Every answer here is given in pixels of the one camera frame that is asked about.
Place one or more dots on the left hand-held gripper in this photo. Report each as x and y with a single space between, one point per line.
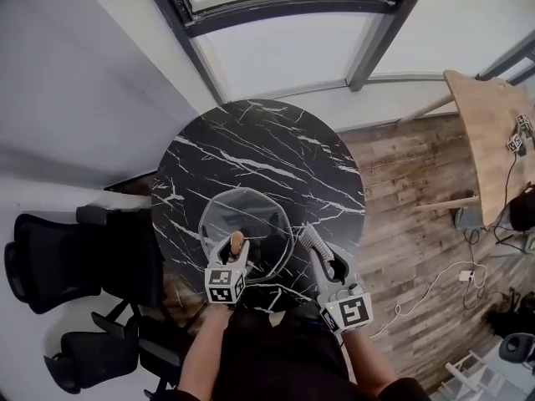
221 284

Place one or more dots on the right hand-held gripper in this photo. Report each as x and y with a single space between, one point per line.
351 311

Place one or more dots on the clear glass plate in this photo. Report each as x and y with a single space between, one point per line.
251 211

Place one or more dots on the person's left forearm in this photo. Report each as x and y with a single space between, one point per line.
205 345

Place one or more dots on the person's right forearm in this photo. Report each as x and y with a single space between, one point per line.
368 361

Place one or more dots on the black device blue screen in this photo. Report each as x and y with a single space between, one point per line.
317 324

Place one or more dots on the person's black clothed torso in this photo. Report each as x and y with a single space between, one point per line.
284 361

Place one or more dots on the round black marble table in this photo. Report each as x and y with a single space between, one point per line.
251 140

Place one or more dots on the white power adapter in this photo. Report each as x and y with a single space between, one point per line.
467 276

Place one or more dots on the black mesh office chair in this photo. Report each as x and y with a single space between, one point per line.
62 257
96 357

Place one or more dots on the grey round device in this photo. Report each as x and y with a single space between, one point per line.
518 347

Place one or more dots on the light wooden desk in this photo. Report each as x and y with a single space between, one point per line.
489 140

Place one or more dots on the spare hand-held gripper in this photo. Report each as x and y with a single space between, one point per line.
526 123
516 144

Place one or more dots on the black window frame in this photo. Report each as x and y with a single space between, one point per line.
292 13

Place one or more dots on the grey side window frame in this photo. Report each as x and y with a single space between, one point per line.
507 59

